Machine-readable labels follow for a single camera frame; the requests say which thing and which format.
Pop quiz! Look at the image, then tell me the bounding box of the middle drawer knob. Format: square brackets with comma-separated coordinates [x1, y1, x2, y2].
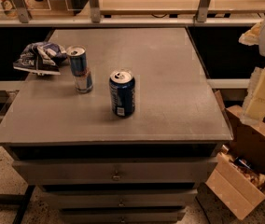
[118, 199, 125, 207]

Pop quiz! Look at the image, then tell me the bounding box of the wooden background table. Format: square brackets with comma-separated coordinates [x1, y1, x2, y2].
[99, 0, 265, 15]

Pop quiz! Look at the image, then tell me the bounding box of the crumpled blue chip bag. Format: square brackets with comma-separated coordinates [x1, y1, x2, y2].
[13, 42, 67, 76]

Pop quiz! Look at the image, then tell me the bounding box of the metal railing frame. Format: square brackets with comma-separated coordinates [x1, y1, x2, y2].
[0, 0, 265, 27]

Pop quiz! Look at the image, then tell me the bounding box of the open cardboard box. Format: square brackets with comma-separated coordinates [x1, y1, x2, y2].
[206, 91, 265, 220]

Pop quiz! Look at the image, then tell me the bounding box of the top drawer knob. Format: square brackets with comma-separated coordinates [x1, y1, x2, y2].
[111, 171, 121, 181]

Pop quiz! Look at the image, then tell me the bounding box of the red bull can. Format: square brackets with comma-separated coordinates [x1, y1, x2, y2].
[66, 46, 93, 93]

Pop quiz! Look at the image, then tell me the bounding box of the blue can in box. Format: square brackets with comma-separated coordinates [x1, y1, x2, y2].
[234, 157, 252, 170]

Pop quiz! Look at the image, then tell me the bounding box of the blue pepsi can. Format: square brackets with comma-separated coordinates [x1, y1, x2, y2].
[109, 70, 135, 117]

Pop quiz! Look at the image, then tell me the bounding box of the grey drawer cabinet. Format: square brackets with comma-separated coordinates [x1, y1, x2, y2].
[0, 28, 231, 224]

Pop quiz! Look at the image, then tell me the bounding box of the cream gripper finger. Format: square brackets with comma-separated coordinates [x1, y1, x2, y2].
[239, 21, 262, 46]
[242, 67, 265, 121]

